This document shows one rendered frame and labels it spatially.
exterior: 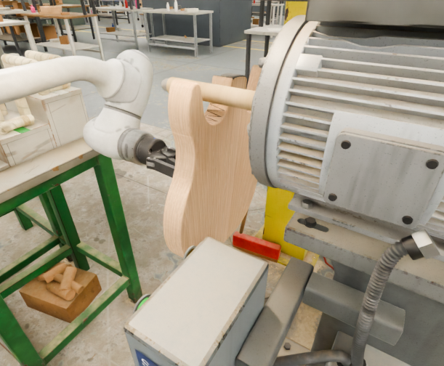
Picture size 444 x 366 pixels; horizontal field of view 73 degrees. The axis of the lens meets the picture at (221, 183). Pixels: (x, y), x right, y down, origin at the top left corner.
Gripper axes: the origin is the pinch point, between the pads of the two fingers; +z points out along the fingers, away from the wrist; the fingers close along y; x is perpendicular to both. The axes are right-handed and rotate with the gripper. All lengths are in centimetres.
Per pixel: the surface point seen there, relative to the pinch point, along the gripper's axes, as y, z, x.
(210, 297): 33.2, 20.8, 1.8
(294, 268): 16.1, 25.9, -3.5
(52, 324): 3, -83, -108
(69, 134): -9, -66, -8
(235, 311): 33.3, 24.0, 1.8
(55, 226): -22, -110, -74
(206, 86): 9.4, 2.8, 20.1
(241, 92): 9.4, 9.8, 20.2
